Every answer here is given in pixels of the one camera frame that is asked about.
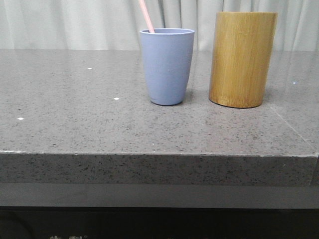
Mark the white curtain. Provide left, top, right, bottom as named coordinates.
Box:
left=0, top=0, right=319, bottom=51

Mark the pink chopstick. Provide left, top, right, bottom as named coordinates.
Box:
left=138, top=0, right=155, bottom=33

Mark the blue plastic cup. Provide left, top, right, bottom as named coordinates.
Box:
left=140, top=28, right=195, bottom=106

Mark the bamboo cylinder holder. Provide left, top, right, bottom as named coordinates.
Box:
left=209, top=12, right=278, bottom=109

